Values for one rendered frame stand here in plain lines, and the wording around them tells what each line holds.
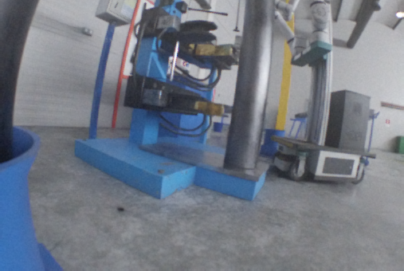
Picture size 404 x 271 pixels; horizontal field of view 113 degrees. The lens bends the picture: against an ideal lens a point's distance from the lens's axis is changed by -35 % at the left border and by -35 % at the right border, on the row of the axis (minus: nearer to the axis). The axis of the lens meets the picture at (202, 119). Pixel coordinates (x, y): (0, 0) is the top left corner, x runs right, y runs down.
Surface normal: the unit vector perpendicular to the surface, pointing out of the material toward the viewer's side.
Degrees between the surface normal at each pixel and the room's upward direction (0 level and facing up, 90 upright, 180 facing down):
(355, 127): 90
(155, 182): 90
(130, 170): 90
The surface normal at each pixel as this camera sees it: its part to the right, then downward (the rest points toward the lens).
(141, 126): -0.44, -0.04
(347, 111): -0.05, 0.02
